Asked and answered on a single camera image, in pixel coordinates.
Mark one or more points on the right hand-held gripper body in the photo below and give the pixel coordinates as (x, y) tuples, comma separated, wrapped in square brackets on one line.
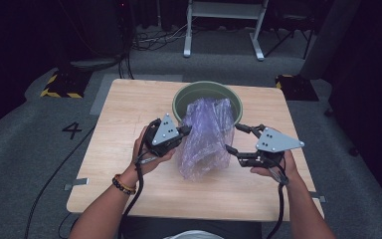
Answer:
[(275, 142)]

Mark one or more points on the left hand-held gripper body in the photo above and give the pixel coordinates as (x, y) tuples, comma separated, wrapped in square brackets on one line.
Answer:
[(165, 132)]

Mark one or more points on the purple plastic trash bag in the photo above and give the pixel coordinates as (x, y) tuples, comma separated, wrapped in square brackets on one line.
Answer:
[(205, 139)]

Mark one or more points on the green plastic trash bin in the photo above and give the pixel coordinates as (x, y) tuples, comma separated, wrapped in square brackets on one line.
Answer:
[(182, 99)]

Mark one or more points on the person's right hand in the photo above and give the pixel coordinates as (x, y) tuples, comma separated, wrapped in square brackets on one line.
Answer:
[(288, 171)]

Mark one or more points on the person's left hand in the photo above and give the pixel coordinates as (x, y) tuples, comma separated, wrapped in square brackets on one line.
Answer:
[(146, 162)]

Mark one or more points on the black yellow striped base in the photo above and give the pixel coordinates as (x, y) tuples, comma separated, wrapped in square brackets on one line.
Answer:
[(296, 88), (66, 84)]

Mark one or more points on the black caster foot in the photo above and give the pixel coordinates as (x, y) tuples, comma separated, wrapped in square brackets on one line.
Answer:
[(328, 113)]

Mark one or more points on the grey tape strip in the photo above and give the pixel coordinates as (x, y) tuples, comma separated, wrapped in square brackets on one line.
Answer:
[(78, 182), (320, 198)]

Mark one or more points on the black folding stand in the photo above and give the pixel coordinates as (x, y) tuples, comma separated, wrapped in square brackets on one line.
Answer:
[(291, 33)]

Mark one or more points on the grey pillar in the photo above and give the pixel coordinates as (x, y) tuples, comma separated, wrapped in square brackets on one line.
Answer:
[(328, 36)]

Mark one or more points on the black equipment stand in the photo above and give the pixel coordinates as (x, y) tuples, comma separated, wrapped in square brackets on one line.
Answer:
[(96, 30)]

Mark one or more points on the white metal stand frame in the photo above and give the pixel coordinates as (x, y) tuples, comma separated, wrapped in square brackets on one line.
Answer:
[(224, 10)]

